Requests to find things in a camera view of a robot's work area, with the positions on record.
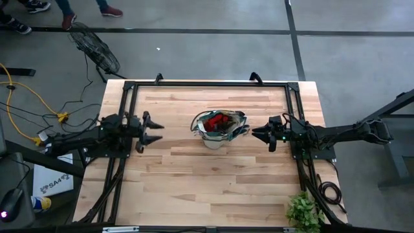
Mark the black metal table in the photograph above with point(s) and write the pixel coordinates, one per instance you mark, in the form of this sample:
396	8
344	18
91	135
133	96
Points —
381	110

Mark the black computer mouse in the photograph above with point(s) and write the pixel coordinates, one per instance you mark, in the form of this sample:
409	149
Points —
11	204

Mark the person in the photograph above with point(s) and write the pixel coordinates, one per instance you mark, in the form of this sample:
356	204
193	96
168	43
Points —
38	6
110	12

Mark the white printed box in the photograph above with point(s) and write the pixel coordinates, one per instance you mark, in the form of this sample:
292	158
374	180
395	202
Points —
51	174

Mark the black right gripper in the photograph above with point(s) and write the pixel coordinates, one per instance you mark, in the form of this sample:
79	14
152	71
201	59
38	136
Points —
279	134

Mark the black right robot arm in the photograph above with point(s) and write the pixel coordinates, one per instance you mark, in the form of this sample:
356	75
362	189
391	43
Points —
339	134

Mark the silver aluminium bracket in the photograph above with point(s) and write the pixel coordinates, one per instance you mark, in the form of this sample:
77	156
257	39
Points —
119	229

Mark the black aluminium rig frame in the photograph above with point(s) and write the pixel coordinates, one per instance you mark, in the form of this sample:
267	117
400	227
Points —
210	83

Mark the black table clamp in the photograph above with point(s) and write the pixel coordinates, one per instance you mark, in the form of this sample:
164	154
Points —
158	78
256	77

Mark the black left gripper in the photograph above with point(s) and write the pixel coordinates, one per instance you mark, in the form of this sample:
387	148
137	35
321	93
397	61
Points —
137	129

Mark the black metal beam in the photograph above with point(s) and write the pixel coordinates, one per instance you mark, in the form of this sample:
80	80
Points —
48	160

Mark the yellow blue white object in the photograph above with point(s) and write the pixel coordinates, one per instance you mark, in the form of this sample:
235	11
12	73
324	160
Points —
43	204

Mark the green artificial plant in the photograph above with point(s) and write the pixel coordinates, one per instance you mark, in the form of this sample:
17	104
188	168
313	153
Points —
304	212

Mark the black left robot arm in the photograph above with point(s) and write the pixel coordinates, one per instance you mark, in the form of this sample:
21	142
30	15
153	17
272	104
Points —
81	140

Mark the black floor fan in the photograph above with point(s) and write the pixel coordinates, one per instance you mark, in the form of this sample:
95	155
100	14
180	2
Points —
97	51

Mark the white power adapter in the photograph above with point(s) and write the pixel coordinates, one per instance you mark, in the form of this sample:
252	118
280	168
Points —
42	136

